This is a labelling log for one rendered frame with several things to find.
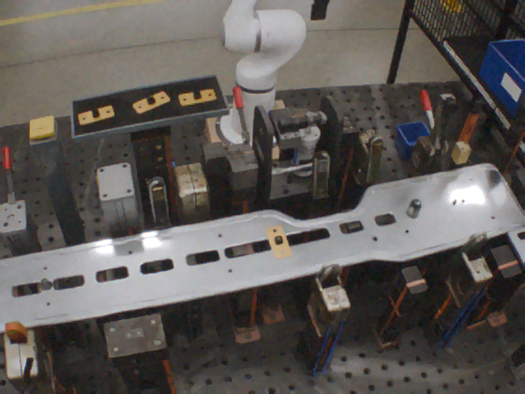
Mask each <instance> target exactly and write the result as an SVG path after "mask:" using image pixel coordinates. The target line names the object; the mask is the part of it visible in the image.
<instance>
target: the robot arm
mask: <svg viewBox="0 0 525 394"><path fill-rule="evenodd" d="M257 1H258V0H232V3H231V5H230V6H229V8H228V10H227V12H226V14H225V16H224V18H223V21H222V23H221V27H220V34H219V40H220V43H221V45H222V47H224V48H225V49H226V50H227V51H228V52H230V53H236V54H247V53H249V55H246V56H244V57H243V58H242V59H241V60H240V61H239V62H238V64H237V67H236V72H235V86H239V87H240V88H241V92H242V97H243V101H244V105H245V109H243V113H244V117H245V122H247V123H246V127H247V131H249V132H250V135H251V142H250V143H251V146H252V133H253V117H254V109H255V107H256V106H261V105H262V106H263V107H264V109H265V110H266V112H267V114H268V111H271V110H273V106H274V99H275V92H276V84H277V77H278V71H279V70H280V69H281V68H282V67H283V66H284V65H285V64H286V63H287V62H288V61H289V60H290V59H291V58H293V57H294V56H295V55H296V54H297V53H298V52H299V50H300V49H301V48H302V47H303V45H304V43H305V41H306V37H307V35H306V32H307V29H306V22H305V21H304V20H303V18H302V16H301V15H300V14H299V13H298V12H295V11H292V10H288V9H256V10H253V8H254V5H255V4H256V3H257ZM329 1H330V0H313V3H311V6H312V8H311V13H310V20H311V21H319V20H324V19H325V16H326V11H327V7H328V6H329ZM220 128H221V131H222V133H223V135H224V136H225V138H226V139H228V140H229V141H230V142H232V143H233V144H239V143H242V139H241V132H242V129H241V124H240V119H239V114H238V111H237V110H236V109H235V104H234V100H233V101H232V109H230V115H226V116H222V118H221V121H220Z"/></svg>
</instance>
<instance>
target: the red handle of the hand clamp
mask: <svg viewBox="0 0 525 394"><path fill-rule="evenodd" d="M419 95H420V99H421V103H422V105H423V107H424V111H425V113H426V117H427V122H428V127H429V131H430V135H432V129H433V126H434V118H433V114H432V109H431V106H430V104H429V100H428V92H425V90H424V91H421V94H419Z"/></svg>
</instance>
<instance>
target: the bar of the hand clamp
mask: <svg viewBox="0 0 525 394"><path fill-rule="evenodd" d="M457 112H458V105H457V104H456V103H455V98H454V97H453V96H452V94H440V98H439V101H438V109H437V112H436V115H435V122H434V126H433V129H432V135H431V139H430V142H431V143H432V144H433V147H434V151H433V154H432V156H434V154H435V151H436V147H437V141H438V139H440V140H439V142H440V145H441V148H440V149H439V150H438V152H439V153H440V154H443V151H444V145H445V142H446V139H447V136H448V135H447V132H448V130H449V126H450V124H451V123H450V121H451V117H452V114H454V113H457Z"/></svg>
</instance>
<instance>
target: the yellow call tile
mask: <svg viewBox="0 0 525 394"><path fill-rule="evenodd" d="M53 121H54V117H53V115H51V116H48V117H45V118H39V119H34V120H31V121H30V127H31V130H30V139H31V141H33V140H35V139H38V138H43V137H49V136H53V135H54V125H53Z"/></svg>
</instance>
